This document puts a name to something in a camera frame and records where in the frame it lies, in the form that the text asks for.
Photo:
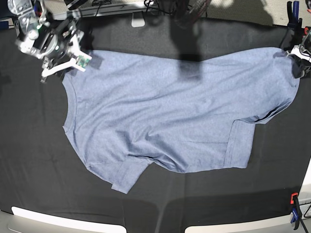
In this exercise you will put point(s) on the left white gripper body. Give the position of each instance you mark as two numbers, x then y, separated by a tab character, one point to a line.
301	52

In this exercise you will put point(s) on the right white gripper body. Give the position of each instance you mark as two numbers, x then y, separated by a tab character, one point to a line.
63	56

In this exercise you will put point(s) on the blue grey t-shirt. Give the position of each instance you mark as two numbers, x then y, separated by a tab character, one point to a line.
127	111

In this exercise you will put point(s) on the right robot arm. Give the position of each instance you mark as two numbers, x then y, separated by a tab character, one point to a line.
37	27

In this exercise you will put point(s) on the red clamp right edge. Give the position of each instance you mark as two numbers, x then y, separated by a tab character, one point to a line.
306	30

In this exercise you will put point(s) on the blue clamp top right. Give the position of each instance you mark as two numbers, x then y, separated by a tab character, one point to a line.
294	21

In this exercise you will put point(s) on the blue clamp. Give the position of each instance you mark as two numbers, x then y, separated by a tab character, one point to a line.
294	21
295	211

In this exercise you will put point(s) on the blue clamp bottom right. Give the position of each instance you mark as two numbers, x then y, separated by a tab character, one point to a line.
295	211

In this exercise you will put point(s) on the white bracket top centre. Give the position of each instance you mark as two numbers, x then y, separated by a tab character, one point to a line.
137	20

